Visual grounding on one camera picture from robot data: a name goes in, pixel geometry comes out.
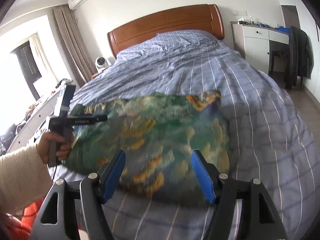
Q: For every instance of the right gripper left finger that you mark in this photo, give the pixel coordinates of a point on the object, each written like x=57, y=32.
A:
x=56, y=218

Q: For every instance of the blue checked bed cover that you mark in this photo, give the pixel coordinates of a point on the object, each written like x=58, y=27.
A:
x=183, y=91

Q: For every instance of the white window cabinet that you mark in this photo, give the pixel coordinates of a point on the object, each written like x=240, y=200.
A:
x=38, y=117

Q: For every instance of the wooden nightstand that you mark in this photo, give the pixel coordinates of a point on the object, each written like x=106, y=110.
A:
x=95, y=75

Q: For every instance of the beige curtain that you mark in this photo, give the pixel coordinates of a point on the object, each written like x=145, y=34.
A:
x=81, y=64

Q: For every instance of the dark jacket on chair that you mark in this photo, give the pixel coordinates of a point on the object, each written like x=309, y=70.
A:
x=300, y=62

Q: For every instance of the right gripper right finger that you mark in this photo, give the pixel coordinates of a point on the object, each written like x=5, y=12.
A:
x=258, y=217

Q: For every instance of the green brocade jacket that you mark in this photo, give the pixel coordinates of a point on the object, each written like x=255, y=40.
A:
x=158, y=134

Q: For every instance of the orange red clothing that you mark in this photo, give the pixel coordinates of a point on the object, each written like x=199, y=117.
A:
x=13, y=228

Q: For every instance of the wooden headboard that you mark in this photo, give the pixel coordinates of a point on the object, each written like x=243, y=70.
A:
x=205, y=17

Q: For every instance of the person's left hand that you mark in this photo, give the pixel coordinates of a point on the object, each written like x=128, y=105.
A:
x=44, y=142

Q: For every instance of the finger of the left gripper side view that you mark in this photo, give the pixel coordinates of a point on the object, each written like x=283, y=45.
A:
x=101, y=118

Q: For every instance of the cream sleeve left forearm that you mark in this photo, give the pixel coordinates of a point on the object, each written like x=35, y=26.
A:
x=24, y=179

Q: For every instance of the white desk with drawers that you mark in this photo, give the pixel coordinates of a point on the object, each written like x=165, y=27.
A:
x=255, y=44

